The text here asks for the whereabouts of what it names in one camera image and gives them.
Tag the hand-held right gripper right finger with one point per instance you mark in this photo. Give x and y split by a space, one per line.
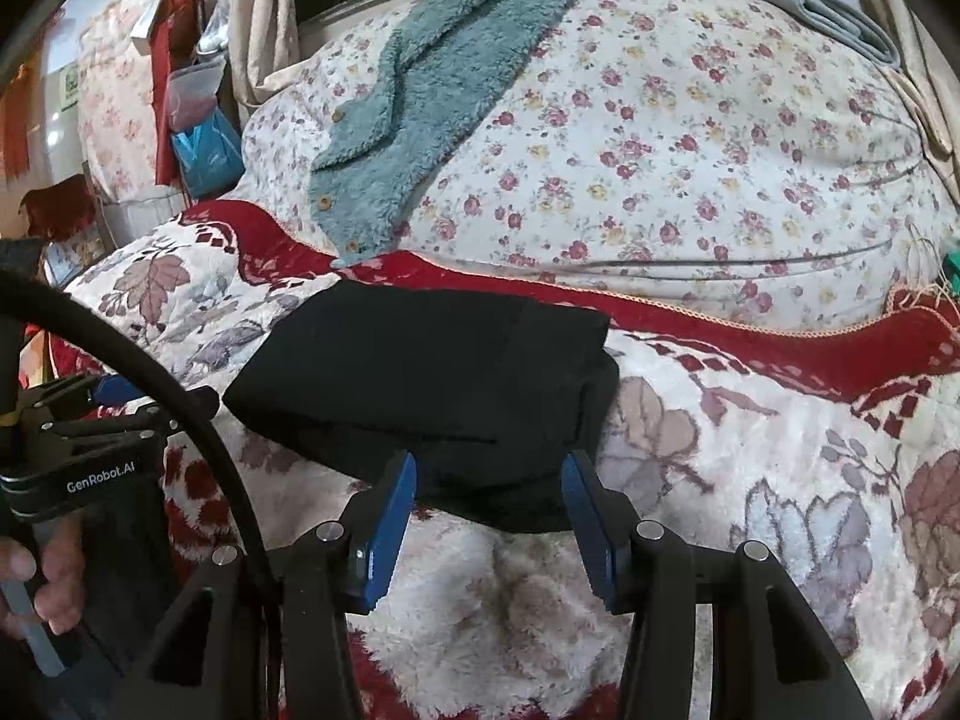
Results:
592 532

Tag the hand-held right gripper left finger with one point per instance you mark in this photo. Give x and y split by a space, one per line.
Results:
386 532

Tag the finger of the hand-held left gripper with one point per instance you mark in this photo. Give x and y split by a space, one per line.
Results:
116 390
180 405

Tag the black pants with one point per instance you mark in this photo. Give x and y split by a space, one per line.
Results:
420 375

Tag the person's left hand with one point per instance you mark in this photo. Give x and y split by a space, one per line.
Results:
64 577

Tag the red leaf-patterned blanket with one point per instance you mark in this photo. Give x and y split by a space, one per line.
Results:
750 427

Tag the dark red cloth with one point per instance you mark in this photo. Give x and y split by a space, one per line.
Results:
56 206

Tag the blue plastic bag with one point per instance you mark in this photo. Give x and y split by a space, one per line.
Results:
206 154

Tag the floral fabric cover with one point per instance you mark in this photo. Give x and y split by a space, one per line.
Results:
120 105

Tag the red hanging decoration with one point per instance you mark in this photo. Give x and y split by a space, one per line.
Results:
15 112

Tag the clear plastic bag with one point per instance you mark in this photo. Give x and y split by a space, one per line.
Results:
191 90

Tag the red hanging cloth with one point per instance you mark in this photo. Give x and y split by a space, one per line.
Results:
172 30

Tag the beige curtain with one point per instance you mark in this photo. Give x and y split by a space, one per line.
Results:
915 75
259 22

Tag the white floral quilt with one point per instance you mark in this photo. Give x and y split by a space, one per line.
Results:
675 127

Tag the teal fleece jacket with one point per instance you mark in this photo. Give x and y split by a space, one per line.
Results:
465 67

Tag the green yarn bundle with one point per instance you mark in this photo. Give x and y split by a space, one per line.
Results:
952 270

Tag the grey folded cloth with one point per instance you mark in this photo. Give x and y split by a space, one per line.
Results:
832 15

